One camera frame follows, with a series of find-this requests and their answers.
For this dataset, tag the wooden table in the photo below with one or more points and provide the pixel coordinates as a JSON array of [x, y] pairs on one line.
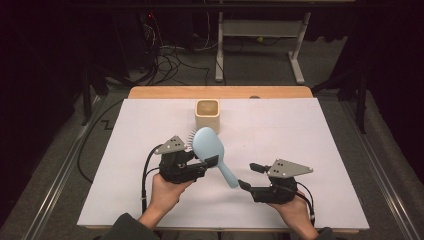
[[220, 92]]

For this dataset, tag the white metal desk frame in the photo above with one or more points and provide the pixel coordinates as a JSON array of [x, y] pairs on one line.
[[263, 28]]

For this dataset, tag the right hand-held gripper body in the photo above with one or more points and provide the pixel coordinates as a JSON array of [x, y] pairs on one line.
[[276, 193]]

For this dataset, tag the person's right hand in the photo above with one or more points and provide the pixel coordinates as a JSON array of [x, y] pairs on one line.
[[298, 211]]

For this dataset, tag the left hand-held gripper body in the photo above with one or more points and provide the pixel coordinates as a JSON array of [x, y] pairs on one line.
[[175, 170]]

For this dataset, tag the light blue hairbrush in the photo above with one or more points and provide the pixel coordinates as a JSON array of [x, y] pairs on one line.
[[206, 143]]

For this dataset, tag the dark round table grommet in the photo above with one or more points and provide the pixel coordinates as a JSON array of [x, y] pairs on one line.
[[254, 97]]

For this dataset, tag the person's left hand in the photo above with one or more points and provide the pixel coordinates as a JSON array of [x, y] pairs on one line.
[[165, 196]]

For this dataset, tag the beige square cup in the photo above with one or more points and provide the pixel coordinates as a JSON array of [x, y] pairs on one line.
[[207, 118]]

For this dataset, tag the small yellow ball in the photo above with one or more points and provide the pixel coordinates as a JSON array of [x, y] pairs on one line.
[[260, 39]]

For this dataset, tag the black metal stand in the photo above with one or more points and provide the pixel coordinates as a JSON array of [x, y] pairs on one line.
[[361, 103], [86, 96]]

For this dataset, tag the aluminium floor rail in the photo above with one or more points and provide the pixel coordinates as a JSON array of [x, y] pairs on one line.
[[56, 176], [380, 173]]

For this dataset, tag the white sheet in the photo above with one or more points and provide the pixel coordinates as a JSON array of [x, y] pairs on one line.
[[133, 133]]

